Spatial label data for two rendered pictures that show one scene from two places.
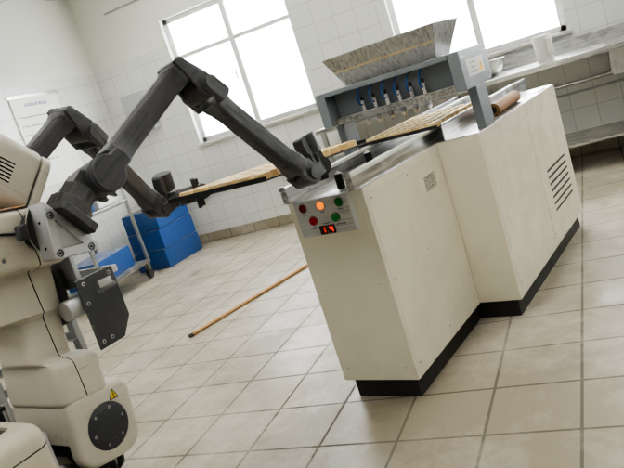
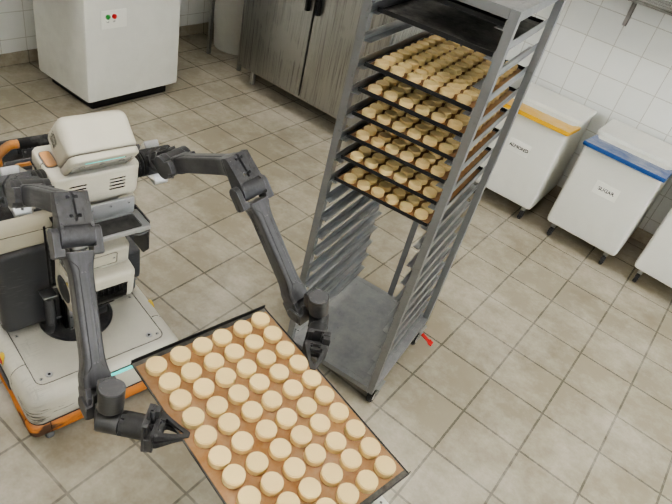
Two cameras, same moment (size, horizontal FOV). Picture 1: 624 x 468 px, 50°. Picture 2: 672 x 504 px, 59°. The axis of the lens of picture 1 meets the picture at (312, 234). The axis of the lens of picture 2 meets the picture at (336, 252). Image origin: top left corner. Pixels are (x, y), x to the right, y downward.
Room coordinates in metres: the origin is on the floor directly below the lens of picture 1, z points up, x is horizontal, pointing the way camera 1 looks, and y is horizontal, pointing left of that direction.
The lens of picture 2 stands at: (2.33, -0.82, 2.20)
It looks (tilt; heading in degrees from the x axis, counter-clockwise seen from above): 37 degrees down; 93
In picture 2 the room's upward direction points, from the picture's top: 15 degrees clockwise
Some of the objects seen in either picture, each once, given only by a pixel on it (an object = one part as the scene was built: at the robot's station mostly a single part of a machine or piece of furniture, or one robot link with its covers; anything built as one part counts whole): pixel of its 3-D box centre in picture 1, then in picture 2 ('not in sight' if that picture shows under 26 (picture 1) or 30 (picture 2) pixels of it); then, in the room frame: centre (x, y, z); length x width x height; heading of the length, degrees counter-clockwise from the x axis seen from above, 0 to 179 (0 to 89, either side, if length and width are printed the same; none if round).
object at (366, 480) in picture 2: not in sight; (366, 481); (2.49, -0.02, 0.99); 0.05 x 0.05 x 0.02
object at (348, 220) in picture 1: (326, 214); not in sight; (2.39, -0.07, 0.77); 0.24 x 0.04 x 0.14; 53
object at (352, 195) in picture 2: not in sight; (362, 187); (2.24, 1.42, 0.87); 0.64 x 0.03 x 0.03; 71
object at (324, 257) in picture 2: not in sight; (348, 236); (2.24, 1.42, 0.60); 0.64 x 0.03 x 0.03; 71
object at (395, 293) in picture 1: (393, 260); not in sight; (2.68, -0.29, 0.45); 0.70 x 0.34 x 0.90; 143
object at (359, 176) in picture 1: (452, 123); not in sight; (3.09, -0.78, 0.87); 2.01 x 0.03 x 0.07; 143
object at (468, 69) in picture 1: (407, 106); not in sight; (3.09, -0.59, 1.01); 0.72 x 0.33 x 0.34; 53
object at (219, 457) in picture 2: not in sight; (219, 457); (2.16, -0.09, 1.00); 0.05 x 0.05 x 0.02
